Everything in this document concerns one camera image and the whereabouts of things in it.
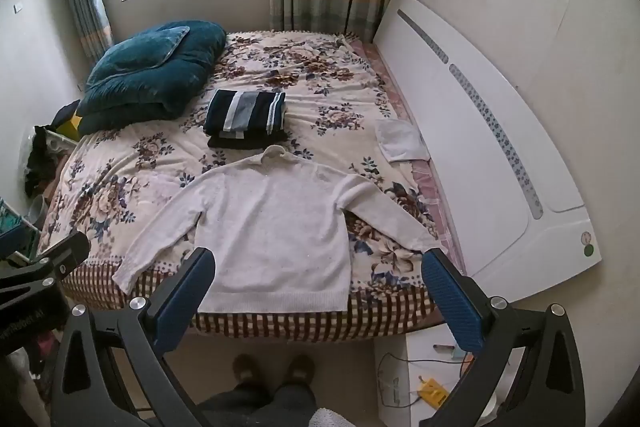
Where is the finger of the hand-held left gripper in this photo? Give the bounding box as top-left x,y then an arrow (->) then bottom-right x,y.
0,231 -> 92,304
0,228 -> 37,264

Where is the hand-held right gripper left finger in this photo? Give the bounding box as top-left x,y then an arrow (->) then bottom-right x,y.
50,247 -> 217,427

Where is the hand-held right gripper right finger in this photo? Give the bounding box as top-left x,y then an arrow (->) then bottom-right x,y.
420,248 -> 586,427

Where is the white knit sweater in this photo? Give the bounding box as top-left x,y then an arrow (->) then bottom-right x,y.
111,145 -> 441,314

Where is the dark clothes pile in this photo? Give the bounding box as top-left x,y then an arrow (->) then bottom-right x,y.
24,134 -> 65,198

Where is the green shelf rack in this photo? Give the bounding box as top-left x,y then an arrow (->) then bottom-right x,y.
0,198 -> 42,248

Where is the grey bucket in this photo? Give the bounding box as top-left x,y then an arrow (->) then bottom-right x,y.
26,196 -> 49,229

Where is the white nightstand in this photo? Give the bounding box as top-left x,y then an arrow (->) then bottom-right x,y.
374,322 -> 506,427

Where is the yellow box on nightstand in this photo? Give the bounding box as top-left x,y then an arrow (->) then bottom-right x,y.
417,377 -> 451,408

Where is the white plastic rack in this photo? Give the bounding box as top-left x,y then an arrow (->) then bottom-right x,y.
32,124 -> 77,154

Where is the yellow storage box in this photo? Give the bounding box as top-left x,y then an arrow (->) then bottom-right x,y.
65,109 -> 84,141

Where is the person's right shoe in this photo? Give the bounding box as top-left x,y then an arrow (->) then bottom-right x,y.
284,353 -> 317,389

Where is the black cloth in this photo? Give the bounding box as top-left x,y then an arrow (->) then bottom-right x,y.
49,99 -> 82,131

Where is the person's right leg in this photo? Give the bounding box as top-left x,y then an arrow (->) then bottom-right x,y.
272,382 -> 319,427

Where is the person's white fleece garment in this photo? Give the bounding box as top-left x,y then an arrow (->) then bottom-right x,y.
306,407 -> 352,427

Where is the black folded garment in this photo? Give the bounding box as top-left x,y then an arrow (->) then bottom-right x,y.
206,127 -> 290,152

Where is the small white cloth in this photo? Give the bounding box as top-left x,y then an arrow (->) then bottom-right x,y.
375,119 -> 431,164

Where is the teal plush quilt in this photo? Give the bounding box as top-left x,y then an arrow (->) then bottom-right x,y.
75,22 -> 228,138

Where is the white bed headboard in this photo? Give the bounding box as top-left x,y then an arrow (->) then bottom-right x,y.
372,0 -> 603,295

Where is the teal plush pillow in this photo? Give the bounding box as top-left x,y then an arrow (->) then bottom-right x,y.
86,25 -> 191,88

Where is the floral bed blanket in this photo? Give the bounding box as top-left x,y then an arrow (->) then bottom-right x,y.
37,31 -> 468,348

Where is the thin black cable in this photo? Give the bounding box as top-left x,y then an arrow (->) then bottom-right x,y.
377,351 -> 471,408

